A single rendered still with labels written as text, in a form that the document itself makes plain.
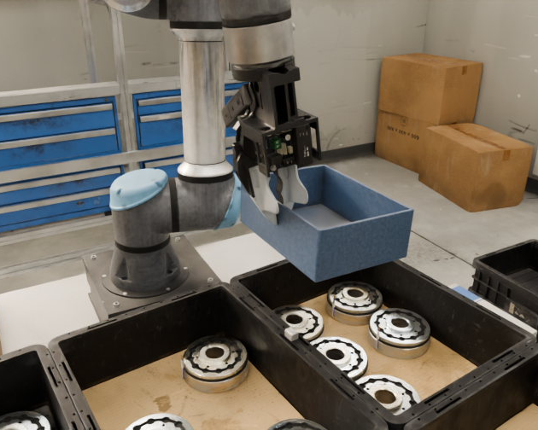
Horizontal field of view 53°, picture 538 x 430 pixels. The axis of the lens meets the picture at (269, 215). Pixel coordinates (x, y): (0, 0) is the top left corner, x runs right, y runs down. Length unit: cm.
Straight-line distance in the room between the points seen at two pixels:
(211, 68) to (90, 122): 161
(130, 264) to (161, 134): 163
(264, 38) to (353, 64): 370
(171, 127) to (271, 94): 217
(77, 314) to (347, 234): 81
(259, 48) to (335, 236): 23
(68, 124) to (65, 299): 135
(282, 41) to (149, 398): 56
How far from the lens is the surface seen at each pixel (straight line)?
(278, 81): 57
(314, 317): 96
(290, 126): 59
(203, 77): 105
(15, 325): 133
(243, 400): 85
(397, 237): 71
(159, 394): 87
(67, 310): 134
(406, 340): 93
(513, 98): 414
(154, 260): 114
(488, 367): 81
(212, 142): 108
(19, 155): 261
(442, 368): 94
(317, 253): 64
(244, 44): 58
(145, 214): 109
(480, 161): 352
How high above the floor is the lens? 142
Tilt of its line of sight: 25 degrees down
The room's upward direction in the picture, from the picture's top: straight up
